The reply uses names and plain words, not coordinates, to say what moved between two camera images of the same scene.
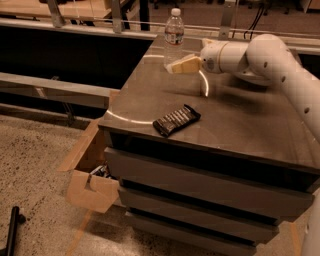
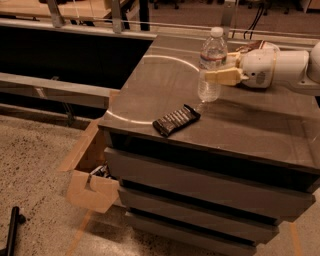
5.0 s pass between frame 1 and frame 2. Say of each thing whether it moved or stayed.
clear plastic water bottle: moved
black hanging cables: stayed
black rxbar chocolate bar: stayed
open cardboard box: stayed
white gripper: moved
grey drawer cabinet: stayed
